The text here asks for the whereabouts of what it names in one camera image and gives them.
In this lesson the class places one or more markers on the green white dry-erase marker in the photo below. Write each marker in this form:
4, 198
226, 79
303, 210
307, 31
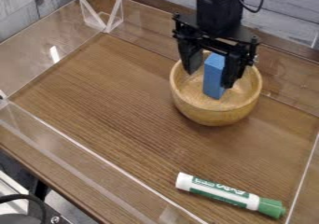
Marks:
223, 193

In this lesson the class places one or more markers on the black metal table bracket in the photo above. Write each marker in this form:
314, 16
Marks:
39, 190

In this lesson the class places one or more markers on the clear acrylic tray walls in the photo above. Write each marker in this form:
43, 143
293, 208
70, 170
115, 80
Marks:
90, 121

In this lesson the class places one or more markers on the blue rectangular block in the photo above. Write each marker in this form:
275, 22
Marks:
214, 66

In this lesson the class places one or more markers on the brown wooden bowl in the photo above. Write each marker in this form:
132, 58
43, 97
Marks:
206, 110

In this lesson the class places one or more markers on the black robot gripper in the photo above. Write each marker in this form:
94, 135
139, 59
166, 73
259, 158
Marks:
214, 29

